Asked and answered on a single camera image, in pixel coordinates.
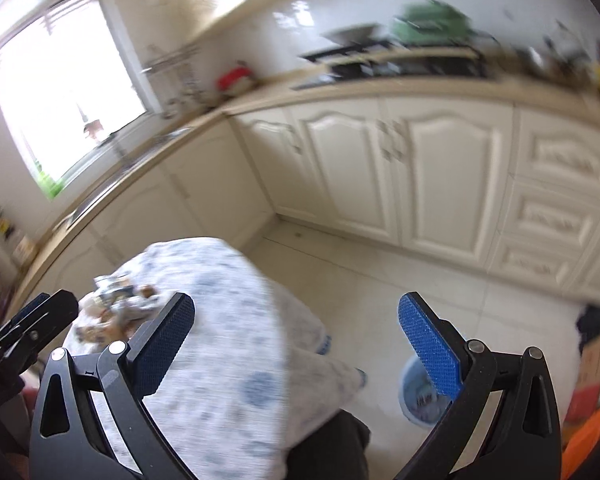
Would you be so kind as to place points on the blue printed tablecloth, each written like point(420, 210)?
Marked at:
point(240, 340)

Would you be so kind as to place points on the red container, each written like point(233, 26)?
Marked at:
point(235, 77)

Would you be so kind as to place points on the clear jar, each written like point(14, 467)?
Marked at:
point(25, 249)

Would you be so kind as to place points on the pile of wrappers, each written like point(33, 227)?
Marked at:
point(115, 312)

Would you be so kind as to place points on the steel bowl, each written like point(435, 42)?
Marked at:
point(545, 60)

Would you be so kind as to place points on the black gas stove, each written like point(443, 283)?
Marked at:
point(405, 67)

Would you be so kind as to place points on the dark cloth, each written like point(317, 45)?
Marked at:
point(330, 445)

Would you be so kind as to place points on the cream sink cabinet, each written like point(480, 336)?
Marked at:
point(195, 195)

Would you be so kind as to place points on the metal wok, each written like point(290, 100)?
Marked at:
point(352, 35)

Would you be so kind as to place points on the black cloth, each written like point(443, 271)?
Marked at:
point(595, 325)

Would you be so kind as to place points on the cardboard box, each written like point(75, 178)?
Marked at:
point(597, 365)

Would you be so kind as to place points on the window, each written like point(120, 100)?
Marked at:
point(65, 90)

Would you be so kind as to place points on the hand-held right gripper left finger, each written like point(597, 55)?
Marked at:
point(162, 345)

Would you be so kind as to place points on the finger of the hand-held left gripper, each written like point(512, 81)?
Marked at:
point(32, 303)
point(55, 312)

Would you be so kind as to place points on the metal wall utensil rack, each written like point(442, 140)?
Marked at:
point(175, 72)

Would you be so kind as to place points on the green electric pot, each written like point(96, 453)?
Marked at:
point(430, 25)

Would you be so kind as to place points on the green bottle on windowsill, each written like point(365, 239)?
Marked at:
point(50, 185)

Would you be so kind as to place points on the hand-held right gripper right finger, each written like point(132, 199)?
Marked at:
point(430, 345)

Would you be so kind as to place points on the cream cabinet drawer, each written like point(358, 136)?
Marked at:
point(555, 217)
point(530, 265)
point(565, 155)

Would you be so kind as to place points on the orange box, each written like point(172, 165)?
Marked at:
point(590, 445)

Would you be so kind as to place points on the light blue waste bin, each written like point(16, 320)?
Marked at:
point(420, 400)

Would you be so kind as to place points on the cream cabinet door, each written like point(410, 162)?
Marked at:
point(450, 180)
point(267, 160)
point(345, 170)

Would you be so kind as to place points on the steel sink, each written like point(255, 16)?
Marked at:
point(125, 165)

